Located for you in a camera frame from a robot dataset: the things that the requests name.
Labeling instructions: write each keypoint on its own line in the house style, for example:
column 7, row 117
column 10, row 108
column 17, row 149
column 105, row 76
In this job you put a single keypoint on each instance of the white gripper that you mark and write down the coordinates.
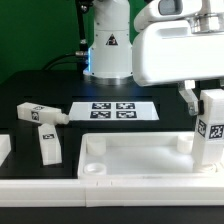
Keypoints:
column 167, row 52

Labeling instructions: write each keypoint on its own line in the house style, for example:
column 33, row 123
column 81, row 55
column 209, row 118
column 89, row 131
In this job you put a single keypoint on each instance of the white desk top tray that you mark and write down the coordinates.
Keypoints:
column 140, row 155

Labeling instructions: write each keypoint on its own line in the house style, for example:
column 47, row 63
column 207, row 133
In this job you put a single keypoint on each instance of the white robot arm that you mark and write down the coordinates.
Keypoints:
column 110, row 56

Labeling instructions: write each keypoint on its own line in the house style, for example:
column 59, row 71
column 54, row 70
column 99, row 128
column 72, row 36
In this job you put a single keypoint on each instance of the white marker plate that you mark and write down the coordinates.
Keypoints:
column 113, row 111

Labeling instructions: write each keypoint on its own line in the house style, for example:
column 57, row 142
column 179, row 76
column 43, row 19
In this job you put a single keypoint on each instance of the white front rail barrier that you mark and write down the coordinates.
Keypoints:
column 122, row 192

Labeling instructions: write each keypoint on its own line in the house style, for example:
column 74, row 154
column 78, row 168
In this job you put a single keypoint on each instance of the white left rail block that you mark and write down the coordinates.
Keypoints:
column 5, row 147

